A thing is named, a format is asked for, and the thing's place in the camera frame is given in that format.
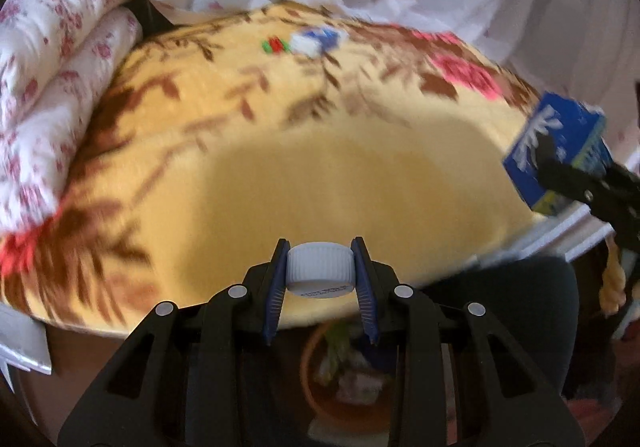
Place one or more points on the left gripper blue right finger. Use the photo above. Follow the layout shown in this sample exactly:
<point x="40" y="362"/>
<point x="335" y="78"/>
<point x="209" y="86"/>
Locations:
<point x="366" y="296"/>

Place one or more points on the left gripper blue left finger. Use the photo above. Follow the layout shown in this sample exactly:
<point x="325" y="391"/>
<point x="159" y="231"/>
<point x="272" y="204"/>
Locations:
<point x="274" y="289"/>

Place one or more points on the white plastic bottle cap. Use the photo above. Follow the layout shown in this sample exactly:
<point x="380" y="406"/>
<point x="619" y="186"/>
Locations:
<point x="320" y="270"/>

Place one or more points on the blue snowflake carton box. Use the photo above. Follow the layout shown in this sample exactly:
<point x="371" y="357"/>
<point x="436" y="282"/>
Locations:
<point x="560" y="130"/>

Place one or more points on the orange plastic trash bin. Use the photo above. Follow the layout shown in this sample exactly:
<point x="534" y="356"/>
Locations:
<point x="348" y="418"/>

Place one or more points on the crumpled paper trash pile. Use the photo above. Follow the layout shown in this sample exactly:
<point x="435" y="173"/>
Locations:
<point x="350" y="367"/>

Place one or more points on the person's right hand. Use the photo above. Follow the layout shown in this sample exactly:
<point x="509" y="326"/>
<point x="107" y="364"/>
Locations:
<point x="612" y="295"/>

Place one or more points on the dark blue jeans leg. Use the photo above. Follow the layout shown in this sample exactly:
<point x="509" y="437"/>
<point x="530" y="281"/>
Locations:
<point x="511" y="329"/>

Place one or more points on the yellow floral plush blanket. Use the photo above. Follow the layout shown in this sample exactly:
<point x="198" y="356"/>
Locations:
<point x="206" y="150"/>

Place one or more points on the red green candy wrapper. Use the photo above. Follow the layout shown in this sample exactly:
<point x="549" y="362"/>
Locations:
<point x="275" y="46"/>

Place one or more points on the pink floral white quilt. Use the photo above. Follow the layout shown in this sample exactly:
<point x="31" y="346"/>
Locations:
<point x="57" y="59"/>

